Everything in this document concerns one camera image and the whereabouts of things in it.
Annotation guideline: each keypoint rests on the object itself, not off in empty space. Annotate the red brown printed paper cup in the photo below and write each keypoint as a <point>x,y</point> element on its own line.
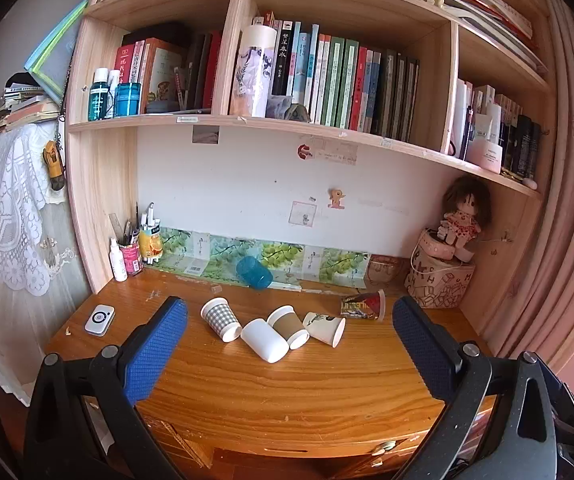
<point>364,306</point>

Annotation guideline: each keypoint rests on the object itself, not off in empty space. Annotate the white leaf print paper cup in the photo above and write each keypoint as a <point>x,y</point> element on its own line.
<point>324,327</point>

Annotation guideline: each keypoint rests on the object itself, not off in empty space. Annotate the teal jar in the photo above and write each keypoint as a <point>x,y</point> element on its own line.
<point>128,100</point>

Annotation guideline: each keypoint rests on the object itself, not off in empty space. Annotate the white lace cloth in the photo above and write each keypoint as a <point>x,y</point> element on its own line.
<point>7,210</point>

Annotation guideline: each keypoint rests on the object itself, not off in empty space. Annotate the green framed board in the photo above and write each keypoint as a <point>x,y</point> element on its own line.
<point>57,55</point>

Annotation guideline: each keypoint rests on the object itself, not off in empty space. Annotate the grey wall photo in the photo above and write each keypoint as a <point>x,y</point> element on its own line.
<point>206,135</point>

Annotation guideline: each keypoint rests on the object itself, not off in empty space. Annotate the wooden bookshelf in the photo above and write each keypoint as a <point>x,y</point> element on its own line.
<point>102,185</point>

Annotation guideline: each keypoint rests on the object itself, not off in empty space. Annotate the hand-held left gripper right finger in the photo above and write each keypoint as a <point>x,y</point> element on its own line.
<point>424,350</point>

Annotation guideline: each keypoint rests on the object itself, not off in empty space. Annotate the pink pen holder cup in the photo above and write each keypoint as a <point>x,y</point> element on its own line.
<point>131,259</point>

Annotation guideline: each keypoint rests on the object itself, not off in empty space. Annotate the white markers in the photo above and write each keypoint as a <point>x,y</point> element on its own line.
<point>151,217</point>

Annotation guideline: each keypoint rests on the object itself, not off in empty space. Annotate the clear ruler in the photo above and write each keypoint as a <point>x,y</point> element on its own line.
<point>114,227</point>

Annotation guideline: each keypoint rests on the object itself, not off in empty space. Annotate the stack of magazines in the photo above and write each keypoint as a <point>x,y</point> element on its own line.
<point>492,10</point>

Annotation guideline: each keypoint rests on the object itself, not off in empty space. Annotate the wooden desk drawer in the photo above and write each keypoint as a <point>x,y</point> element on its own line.
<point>317,460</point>

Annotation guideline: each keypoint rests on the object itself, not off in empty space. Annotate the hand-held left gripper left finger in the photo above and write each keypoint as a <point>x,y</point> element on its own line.
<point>157,350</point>

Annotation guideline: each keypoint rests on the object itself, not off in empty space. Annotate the white spray bottle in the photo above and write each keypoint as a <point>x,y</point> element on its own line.
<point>118,262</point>

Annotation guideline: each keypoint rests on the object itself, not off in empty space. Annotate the pink note sticker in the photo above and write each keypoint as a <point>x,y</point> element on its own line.
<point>301,214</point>

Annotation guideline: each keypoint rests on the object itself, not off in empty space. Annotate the duck wall sticker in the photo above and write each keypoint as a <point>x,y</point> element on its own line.
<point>337,198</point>

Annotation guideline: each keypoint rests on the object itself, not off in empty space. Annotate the metal drawer knob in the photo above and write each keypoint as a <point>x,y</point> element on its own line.
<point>388,445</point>

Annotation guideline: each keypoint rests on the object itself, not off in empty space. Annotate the pink curtain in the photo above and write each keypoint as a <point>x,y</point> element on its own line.
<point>567,210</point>

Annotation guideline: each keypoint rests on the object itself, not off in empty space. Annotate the stack of worn books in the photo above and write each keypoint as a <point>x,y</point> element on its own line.
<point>22,107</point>

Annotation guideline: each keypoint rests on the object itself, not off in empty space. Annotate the grey checked paper cup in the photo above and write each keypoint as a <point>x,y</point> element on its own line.
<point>219,317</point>

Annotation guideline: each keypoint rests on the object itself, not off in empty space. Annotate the letter print fabric basket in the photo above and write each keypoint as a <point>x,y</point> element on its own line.
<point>439,287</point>

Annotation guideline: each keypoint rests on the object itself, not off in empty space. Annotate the grey green cloth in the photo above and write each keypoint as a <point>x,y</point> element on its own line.
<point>301,112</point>

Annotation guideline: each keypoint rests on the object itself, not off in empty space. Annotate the brown sleeve paper cup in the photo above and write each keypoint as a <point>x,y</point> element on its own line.
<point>289,327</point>

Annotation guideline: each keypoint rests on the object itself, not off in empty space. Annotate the white round gadget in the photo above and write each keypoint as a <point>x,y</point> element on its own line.
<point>99,320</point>

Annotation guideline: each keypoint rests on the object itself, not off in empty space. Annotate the tall teal bottle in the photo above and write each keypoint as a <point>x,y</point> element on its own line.
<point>98,97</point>

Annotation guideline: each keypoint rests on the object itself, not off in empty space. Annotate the blue plastic cup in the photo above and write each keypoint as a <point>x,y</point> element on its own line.
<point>254,272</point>

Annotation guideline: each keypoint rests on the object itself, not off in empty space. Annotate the red wall sticker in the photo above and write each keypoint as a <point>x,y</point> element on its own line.
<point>305,151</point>

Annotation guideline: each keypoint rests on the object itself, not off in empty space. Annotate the bunch of pens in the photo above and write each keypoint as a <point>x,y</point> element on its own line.
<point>129,230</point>

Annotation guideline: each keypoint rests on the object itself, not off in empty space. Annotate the brown haired doll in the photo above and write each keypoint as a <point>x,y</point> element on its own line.
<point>464,215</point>

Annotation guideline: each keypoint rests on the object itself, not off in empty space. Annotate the row of cosmetic boxes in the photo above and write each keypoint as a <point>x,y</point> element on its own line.
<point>512,130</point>

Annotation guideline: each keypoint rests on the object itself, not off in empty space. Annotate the small woven basket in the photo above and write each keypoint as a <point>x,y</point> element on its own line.
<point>386,269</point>

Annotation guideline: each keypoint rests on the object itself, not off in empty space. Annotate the row of green leaf cards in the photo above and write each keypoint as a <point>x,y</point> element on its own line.
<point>277,256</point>

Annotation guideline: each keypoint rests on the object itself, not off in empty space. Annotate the yellow pen holder box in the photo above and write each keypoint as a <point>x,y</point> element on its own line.
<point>151,246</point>

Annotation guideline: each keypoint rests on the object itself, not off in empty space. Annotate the plain white paper cup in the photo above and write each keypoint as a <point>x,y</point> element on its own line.
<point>262,340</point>

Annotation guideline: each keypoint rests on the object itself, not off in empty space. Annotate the row of green blue books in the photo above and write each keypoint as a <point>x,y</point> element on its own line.
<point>342,80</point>

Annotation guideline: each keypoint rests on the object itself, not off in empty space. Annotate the slim white bottle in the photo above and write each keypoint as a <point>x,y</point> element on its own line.
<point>113,92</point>

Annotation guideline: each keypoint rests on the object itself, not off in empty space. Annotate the white printed cylinder tube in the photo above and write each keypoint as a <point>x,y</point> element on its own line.
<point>254,70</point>

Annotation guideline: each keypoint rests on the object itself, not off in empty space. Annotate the row of red dark books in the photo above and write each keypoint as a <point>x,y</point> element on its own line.
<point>164,67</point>

